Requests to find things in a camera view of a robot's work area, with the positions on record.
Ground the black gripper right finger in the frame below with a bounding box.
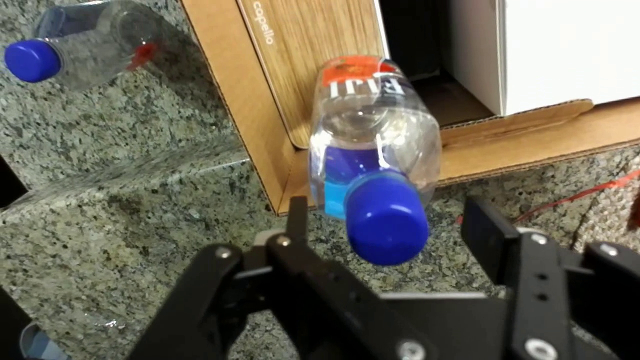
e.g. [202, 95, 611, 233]
[459, 197, 640, 360]

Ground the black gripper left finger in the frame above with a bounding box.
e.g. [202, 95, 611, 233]
[126, 197, 427, 360]

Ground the clear blue-capped water bottle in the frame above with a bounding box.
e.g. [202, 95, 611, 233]
[305, 57, 444, 269]
[1, 0, 166, 92]

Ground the white-sided cardboard box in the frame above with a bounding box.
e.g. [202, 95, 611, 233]
[178, 0, 640, 217]

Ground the large plain white box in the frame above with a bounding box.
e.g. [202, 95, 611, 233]
[447, 0, 640, 118]

